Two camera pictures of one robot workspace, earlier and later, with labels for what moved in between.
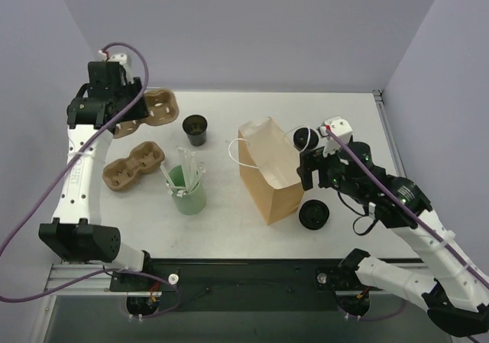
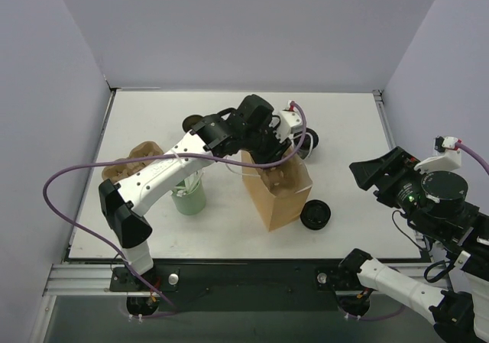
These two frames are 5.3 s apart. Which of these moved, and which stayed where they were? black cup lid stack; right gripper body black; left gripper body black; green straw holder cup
Moved: right gripper body black; left gripper body black
Stayed: green straw holder cup; black cup lid stack
